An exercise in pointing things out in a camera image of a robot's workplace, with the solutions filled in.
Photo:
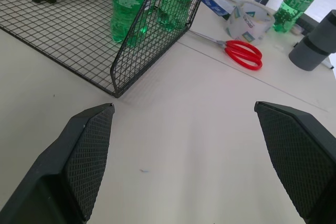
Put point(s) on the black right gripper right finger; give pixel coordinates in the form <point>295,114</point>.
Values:
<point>296,155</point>

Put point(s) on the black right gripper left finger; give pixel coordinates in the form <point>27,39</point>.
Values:
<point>86,161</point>

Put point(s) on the grey foam cylinder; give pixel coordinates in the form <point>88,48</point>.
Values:
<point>315,45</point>

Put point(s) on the clear printed tape roll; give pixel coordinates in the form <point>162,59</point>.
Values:
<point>249,22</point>

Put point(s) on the green Sprite bottle yellow cap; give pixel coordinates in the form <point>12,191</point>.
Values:
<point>294,3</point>

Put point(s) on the blue white card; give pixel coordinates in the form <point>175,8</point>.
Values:
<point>216,3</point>

